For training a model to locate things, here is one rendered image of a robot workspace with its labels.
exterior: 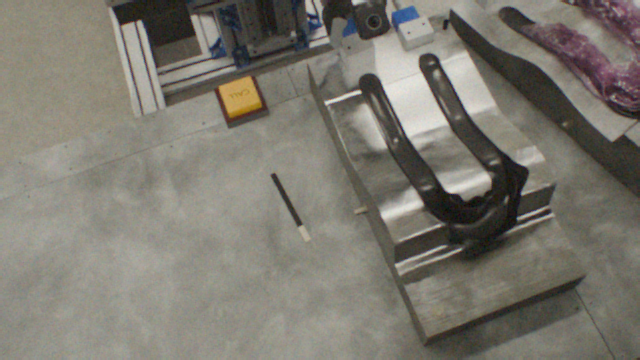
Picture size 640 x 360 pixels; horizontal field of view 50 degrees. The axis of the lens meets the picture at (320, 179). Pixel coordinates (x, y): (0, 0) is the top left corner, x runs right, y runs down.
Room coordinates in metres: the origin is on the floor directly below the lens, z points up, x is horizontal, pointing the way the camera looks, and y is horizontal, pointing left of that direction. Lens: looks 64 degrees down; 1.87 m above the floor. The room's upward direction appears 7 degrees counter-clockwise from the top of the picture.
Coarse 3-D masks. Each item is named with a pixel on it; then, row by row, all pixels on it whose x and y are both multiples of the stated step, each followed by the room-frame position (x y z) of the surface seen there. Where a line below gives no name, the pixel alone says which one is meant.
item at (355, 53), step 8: (352, 24) 0.74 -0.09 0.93; (344, 32) 0.72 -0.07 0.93; (352, 32) 0.72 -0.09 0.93; (344, 40) 0.70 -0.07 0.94; (352, 40) 0.70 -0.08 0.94; (360, 40) 0.69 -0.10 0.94; (344, 48) 0.68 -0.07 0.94; (352, 48) 0.68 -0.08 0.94; (360, 48) 0.68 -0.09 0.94; (368, 48) 0.68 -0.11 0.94; (344, 56) 0.68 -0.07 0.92; (352, 56) 0.67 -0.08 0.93; (360, 56) 0.67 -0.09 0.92; (368, 56) 0.68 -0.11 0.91; (352, 64) 0.67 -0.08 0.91; (360, 64) 0.68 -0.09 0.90; (368, 64) 0.68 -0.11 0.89
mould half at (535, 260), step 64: (320, 64) 0.69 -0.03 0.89; (384, 64) 0.67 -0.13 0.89; (448, 64) 0.66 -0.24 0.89; (448, 128) 0.54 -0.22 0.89; (512, 128) 0.51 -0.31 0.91; (384, 192) 0.42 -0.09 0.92; (384, 256) 0.36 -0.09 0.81; (448, 256) 0.33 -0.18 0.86; (512, 256) 0.32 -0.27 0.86; (576, 256) 0.31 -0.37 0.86; (448, 320) 0.24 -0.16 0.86
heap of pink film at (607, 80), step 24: (576, 0) 0.77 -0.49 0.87; (600, 0) 0.74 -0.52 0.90; (624, 0) 0.72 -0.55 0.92; (552, 24) 0.70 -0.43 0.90; (624, 24) 0.67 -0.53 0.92; (552, 48) 0.65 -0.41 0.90; (576, 48) 0.64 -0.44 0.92; (600, 48) 0.64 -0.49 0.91; (576, 72) 0.61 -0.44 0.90; (600, 72) 0.59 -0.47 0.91; (624, 72) 0.60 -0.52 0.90; (600, 96) 0.56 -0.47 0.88; (624, 96) 0.55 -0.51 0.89
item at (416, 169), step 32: (384, 96) 0.62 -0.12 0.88; (448, 96) 0.60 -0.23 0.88; (384, 128) 0.56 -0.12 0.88; (416, 160) 0.48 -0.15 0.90; (480, 160) 0.45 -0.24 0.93; (512, 160) 0.44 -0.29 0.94; (448, 192) 0.40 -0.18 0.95; (512, 192) 0.40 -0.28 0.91; (448, 224) 0.38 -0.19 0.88; (480, 224) 0.37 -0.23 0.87; (512, 224) 0.36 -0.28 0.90
